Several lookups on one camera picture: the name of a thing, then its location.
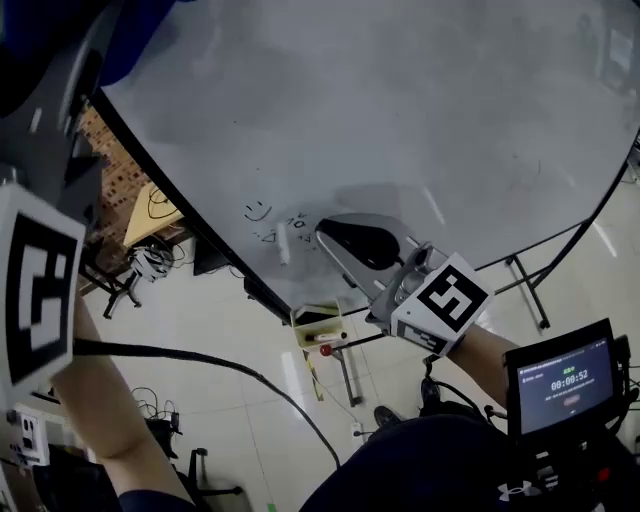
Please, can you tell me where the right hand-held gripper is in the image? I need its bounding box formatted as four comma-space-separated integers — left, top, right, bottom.
314, 211, 497, 359

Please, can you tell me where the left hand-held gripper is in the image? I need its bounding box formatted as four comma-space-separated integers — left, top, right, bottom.
0, 117, 107, 399

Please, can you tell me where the blue cloth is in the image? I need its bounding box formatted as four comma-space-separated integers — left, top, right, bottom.
0, 0, 177, 87

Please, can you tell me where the person's left forearm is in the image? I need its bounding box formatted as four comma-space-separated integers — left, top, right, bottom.
48, 294, 197, 507

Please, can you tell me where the person's right forearm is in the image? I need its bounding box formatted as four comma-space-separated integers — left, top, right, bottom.
449, 322, 522, 407

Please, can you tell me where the black television stand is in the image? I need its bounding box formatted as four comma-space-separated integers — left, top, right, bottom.
78, 248, 144, 321

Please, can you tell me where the white marker pen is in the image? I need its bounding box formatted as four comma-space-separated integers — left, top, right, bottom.
275, 221, 292, 267

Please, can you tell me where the cream holder with red knob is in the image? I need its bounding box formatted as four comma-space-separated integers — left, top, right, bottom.
290, 298, 350, 359

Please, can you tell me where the marker pen with black cap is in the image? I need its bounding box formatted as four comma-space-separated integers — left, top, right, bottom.
303, 330, 348, 345

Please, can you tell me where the white electrical box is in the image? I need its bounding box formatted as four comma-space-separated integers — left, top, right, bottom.
6, 403, 51, 467

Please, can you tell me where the yellow-black floor tape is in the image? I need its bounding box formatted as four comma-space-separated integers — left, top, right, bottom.
301, 348, 326, 403

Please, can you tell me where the yellow table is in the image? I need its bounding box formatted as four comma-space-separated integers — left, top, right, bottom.
122, 181, 186, 249

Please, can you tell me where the person's black right shoe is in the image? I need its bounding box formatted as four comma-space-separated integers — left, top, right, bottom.
420, 376, 442, 406

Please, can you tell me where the person's black shoe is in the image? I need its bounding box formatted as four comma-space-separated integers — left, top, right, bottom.
420, 376, 442, 406
373, 405, 404, 429

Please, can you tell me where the person's black left shoe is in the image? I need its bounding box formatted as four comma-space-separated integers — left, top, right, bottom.
373, 405, 404, 429

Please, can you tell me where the white shelving rack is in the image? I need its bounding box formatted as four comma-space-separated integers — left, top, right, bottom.
0, 392, 96, 512

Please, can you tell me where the person's navy shirt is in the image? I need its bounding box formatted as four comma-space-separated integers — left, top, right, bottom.
117, 413, 551, 512

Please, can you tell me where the black chest monitor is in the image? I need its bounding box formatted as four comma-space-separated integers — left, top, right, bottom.
503, 317, 620, 442

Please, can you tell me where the white cable bundle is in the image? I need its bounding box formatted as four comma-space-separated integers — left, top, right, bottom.
126, 243, 175, 282

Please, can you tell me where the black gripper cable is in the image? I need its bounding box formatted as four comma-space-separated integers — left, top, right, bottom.
72, 338, 342, 470
422, 353, 510, 422

